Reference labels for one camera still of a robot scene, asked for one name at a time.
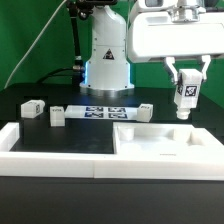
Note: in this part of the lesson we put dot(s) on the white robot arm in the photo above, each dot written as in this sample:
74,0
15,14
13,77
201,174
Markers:
108,69

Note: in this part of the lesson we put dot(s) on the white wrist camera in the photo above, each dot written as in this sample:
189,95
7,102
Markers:
141,6

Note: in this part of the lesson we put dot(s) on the white U-shaped fence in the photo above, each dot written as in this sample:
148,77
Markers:
207,165

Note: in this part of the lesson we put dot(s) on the white square tabletop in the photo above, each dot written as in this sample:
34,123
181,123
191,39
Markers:
138,139

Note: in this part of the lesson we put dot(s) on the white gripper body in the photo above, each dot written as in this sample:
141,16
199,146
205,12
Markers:
153,36

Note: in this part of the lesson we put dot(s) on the white tag plate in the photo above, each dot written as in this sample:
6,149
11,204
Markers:
101,112

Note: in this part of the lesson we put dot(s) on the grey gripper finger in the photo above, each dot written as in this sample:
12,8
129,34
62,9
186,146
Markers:
169,66
205,61

